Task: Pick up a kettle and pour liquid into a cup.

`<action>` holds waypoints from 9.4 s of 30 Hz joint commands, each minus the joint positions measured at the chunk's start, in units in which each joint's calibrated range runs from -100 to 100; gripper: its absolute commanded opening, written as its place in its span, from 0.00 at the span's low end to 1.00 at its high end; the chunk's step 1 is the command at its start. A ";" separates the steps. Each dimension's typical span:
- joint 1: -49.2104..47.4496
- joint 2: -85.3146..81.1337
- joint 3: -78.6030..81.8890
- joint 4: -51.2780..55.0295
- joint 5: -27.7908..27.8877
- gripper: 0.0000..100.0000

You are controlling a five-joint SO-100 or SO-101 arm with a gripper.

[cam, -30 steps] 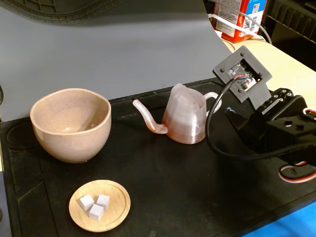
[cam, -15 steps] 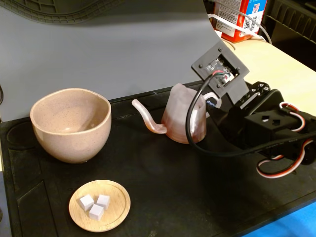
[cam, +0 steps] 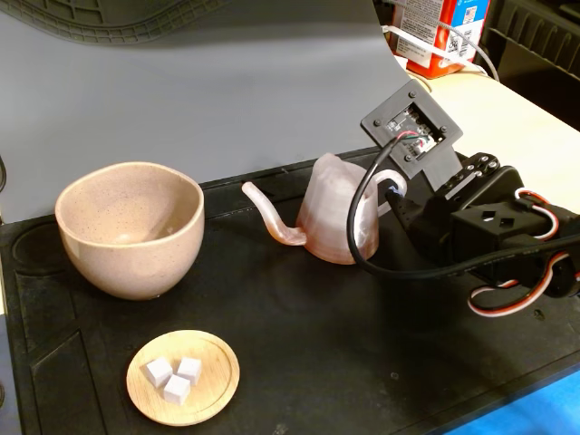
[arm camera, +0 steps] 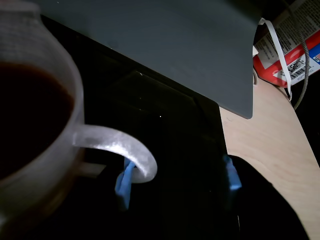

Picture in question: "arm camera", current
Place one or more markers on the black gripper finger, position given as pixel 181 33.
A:
pixel 123 190
pixel 260 205

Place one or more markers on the glass kettle with dark liquid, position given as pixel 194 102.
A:
pixel 32 105

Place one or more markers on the black desk mat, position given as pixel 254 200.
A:
pixel 175 150

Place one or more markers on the dark grey flat panel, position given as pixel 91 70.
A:
pixel 175 45

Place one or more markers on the red cardboard box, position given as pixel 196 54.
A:
pixel 297 55

